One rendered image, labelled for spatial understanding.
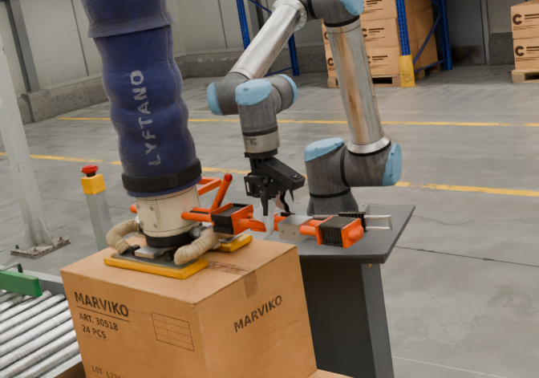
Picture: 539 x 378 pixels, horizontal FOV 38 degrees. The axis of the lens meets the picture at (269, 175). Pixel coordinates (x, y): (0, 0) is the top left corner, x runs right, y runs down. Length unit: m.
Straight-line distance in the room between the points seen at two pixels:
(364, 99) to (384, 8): 7.56
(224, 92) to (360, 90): 0.64
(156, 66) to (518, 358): 2.05
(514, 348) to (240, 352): 1.69
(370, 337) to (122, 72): 1.37
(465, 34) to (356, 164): 8.41
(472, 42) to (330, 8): 8.58
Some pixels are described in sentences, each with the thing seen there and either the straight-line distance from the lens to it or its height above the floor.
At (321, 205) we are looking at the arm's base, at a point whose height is 0.87.
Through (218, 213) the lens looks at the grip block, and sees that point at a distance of 2.09.
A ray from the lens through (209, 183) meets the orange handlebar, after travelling 2.42.
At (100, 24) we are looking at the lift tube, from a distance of 2.09.
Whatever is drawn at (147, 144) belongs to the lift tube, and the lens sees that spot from 2.11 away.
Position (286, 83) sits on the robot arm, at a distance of 2.00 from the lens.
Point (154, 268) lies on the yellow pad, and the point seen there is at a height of 0.96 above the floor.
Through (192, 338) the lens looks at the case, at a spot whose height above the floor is 0.84.
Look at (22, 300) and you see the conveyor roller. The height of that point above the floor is 0.53.
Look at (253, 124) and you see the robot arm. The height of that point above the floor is 1.34.
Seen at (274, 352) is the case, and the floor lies 0.69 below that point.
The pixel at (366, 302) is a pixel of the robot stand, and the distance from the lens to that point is 2.83.
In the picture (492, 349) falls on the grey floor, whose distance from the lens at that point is 3.52.
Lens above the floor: 1.70
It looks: 15 degrees down
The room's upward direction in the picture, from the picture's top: 9 degrees counter-clockwise
